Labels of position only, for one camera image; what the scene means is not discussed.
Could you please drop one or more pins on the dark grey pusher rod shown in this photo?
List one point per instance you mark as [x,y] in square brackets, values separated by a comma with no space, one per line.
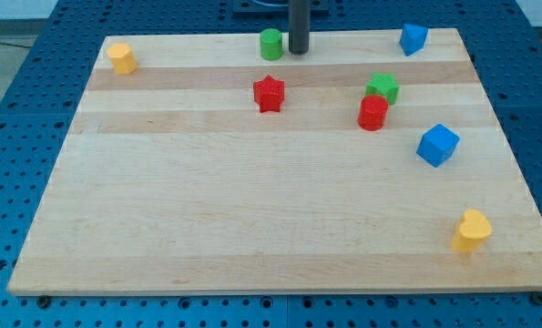
[299,13]

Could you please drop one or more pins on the red cylinder block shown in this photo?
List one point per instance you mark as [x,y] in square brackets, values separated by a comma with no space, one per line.
[372,113]

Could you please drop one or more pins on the yellow heart block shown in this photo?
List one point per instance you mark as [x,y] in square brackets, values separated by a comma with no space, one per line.
[471,231]

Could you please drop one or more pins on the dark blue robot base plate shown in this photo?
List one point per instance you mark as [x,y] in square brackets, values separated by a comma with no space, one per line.
[251,7]

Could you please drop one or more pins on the green cylinder block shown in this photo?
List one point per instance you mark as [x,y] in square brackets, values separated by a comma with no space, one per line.
[271,44]

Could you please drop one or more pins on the blue triangular block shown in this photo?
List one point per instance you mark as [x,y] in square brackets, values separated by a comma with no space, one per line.
[413,38]

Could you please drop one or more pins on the yellow hexagon block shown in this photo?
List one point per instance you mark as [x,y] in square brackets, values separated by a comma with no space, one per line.
[122,58]

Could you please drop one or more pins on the wooden board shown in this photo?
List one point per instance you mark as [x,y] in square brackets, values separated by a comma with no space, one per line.
[171,182]

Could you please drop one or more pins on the green star block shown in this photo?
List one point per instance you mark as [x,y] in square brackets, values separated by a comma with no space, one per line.
[385,85]

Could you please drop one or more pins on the red star block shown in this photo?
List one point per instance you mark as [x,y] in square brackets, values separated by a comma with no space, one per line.
[269,94]

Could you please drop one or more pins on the blue cube block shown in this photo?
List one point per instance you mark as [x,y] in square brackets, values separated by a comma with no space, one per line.
[437,145]

